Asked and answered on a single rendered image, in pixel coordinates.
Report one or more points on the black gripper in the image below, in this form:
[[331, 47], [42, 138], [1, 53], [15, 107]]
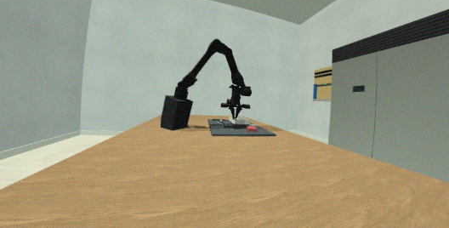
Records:
[[235, 102]]

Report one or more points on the white divided parts tray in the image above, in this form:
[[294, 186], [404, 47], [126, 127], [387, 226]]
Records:
[[240, 120]]

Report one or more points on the salmon-red block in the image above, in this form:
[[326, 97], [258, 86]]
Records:
[[251, 129]]

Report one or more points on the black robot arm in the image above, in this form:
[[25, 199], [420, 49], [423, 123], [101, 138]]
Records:
[[181, 92]]

